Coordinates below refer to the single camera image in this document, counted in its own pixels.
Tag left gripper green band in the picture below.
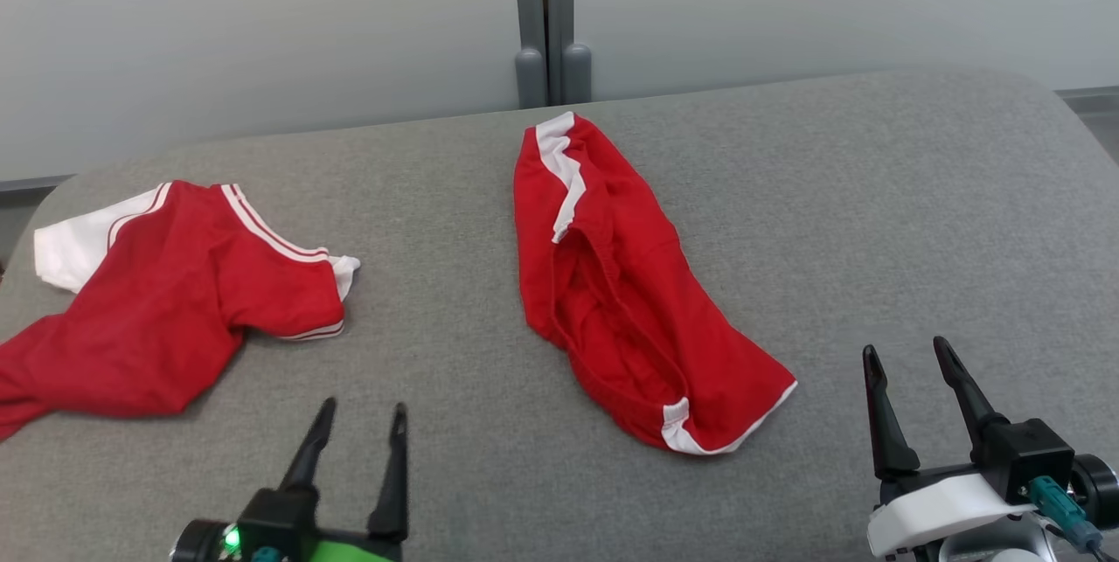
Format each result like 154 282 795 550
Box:
170 397 411 562

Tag grey partition post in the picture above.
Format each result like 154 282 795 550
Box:
546 0 593 105
511 0 549 110

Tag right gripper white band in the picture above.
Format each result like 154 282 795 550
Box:
863 337 1119 556

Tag red t-shirt with white sleeves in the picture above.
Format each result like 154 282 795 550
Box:
0 180 361 442

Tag red shorts with white trim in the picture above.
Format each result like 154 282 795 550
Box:
513 111 798 456

